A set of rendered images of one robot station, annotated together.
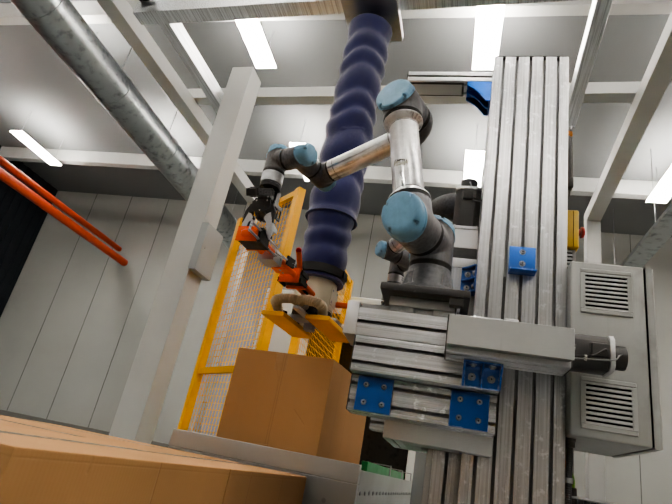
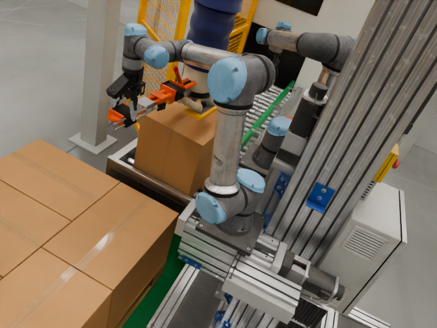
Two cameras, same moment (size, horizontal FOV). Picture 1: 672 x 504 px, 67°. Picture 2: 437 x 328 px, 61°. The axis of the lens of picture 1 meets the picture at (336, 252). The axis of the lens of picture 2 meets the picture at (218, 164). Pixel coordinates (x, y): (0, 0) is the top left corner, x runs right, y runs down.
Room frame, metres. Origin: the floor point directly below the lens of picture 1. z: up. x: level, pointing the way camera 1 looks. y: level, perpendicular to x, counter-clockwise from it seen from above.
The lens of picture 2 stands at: (0.24, -0.07, 2.02)
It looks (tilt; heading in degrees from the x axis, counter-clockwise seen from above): 35 degrees down; 356
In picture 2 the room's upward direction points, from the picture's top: 18 degrees clockwise
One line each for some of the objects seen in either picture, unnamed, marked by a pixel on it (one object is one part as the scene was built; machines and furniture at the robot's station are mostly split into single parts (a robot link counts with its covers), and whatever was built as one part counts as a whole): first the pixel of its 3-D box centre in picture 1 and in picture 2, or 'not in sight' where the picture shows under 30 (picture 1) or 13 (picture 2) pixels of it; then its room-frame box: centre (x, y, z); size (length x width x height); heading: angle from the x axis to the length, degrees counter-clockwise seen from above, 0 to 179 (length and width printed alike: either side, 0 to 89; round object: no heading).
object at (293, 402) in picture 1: (301, 417); (192, 138); (2.24, 0.01, 0.75); 0.60 x 0.40 x 0.40; 159
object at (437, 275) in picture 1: (428, 283); (237, 212); (1.30, -0.26, 1.09); 0.15 x 0.15 x 0.10
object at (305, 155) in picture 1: (301, 159); (155, 53); (1.49, 0.18, 1.52); 0.11 x 0.11 x 0.08; 52
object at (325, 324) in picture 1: (331, 326); (209, 102); (2.06, -0.04, 1.11); 0.34 x 0.10 x 0.05; 158
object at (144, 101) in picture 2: (270, 257); (144, 105); (1.66, 0.22, 1.21); 0.07 x 0.07 x 0.04; 68
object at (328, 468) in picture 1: (261, 454); (157, 185); (1.91, 0.12, 0.58); 0.70 x 0.03 x 0.06; 73
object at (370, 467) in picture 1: (393, 476); (274, 111); (3.28, -0.60, 0.60); 1.60 x 0.11 x 0.09; 163
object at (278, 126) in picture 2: not in sight; (279, 133); (1.78, -0.40, 1.20); 0.13 x 0.12 x 0.14; 116
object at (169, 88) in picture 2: (293, 278); (172, 90); (1.86, 0.14, 1.22); 0.10 x 0.08 x 0.06; 68
